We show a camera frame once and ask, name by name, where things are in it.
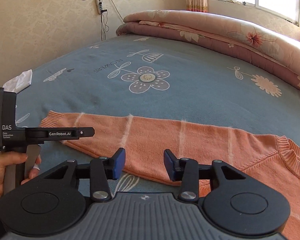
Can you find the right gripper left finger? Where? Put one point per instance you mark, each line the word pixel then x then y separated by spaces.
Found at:
pixel 103 169

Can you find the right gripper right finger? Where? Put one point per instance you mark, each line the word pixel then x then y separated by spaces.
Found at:
pixel 186 171

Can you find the orange knitted sweater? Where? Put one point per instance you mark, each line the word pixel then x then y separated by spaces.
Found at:
pixel 273 160

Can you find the person's left hand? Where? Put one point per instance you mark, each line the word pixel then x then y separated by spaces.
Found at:
pixel 8 159

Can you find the white crumpled cloth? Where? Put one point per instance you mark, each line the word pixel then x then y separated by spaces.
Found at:
pixel 19 83

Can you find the blue floral bed sheet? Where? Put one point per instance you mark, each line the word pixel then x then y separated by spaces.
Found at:
pixel 157 78

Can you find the pink floral folded quilt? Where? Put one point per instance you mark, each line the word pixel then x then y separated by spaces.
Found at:
pixel 275 53

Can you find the white power strip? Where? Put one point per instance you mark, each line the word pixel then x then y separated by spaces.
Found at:
pixel 99 6

